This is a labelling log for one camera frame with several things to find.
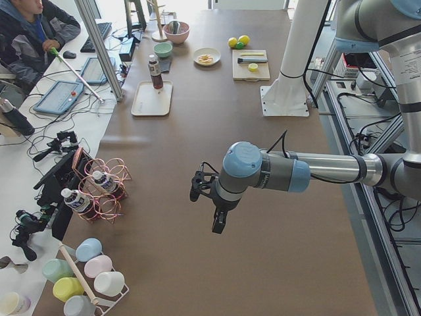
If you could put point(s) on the black computer mouse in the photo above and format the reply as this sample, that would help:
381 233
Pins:
69 55

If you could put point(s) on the half lemon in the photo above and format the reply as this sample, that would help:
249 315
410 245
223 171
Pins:
253 67

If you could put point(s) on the bottle in rack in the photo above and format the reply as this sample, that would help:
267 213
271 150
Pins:
107 183
80 203

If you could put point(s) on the steel cylinder grinder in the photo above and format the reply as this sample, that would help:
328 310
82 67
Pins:
251 60

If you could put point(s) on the wooden cutting board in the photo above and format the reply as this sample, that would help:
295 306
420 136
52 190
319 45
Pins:
241 72

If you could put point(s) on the copper wire bottle rack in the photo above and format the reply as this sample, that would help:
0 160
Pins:
108 207

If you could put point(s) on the grey cup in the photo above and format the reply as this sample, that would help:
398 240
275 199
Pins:
79 306

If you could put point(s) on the steel funnel scoop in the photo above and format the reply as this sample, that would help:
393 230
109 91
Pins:
174 27

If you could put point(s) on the black thermos bottle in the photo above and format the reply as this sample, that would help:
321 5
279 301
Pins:
18 121

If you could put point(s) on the braided glazed donut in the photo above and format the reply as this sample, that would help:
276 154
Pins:
205 59

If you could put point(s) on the blue teach pendant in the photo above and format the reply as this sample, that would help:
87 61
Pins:
92 72
60 98

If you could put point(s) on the pink cup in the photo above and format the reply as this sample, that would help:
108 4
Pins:
97 265

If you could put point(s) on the yellow lemon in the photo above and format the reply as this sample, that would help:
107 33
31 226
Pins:
244 39
232 42

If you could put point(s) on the cream serving tray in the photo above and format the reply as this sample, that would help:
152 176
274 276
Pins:
151 102

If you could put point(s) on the blue cup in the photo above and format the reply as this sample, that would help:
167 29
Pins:
88 249

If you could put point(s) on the cream paper cup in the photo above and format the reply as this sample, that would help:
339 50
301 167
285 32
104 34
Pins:
13 303

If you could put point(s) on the green lime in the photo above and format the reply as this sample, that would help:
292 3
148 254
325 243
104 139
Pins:
239 45

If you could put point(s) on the white round plate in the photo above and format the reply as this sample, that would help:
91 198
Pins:
207 50

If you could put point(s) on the green bowl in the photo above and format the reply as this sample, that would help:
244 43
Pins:
163 50

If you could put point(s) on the seated person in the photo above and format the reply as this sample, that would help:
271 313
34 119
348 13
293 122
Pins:
30 30

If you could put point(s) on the white cup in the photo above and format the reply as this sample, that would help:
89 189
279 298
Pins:
109 283

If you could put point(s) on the aluminium frame post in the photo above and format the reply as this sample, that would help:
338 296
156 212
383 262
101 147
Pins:
88 18

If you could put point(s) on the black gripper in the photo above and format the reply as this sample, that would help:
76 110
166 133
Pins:
224 205

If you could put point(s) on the pink bowl with ice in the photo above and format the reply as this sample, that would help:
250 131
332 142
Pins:
178 38

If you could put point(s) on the green cup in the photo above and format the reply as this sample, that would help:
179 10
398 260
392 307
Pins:
56 269

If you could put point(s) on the yellow plastic knife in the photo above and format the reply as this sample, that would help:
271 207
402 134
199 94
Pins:
252 54

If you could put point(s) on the blue teach pendant near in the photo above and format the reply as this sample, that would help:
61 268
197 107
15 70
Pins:
60 98

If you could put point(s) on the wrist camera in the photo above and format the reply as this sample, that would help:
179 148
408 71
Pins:
202 181

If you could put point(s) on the yellow lemon lower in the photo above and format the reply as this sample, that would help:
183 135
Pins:
232 42

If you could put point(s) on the dark tea bottle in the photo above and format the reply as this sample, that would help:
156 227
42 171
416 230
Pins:
155 71

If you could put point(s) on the blue teach pendant far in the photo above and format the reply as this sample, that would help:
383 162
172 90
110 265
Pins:
92 72

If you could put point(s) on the grey folded cloth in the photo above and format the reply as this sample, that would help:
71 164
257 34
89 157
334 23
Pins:
165 65

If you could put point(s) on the yellow cup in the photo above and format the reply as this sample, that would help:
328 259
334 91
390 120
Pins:
67 287

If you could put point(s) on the yellow lemon upper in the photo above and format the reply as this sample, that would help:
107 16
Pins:
244 39

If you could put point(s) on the wooden mug tree stand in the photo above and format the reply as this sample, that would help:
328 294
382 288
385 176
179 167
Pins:
158 35

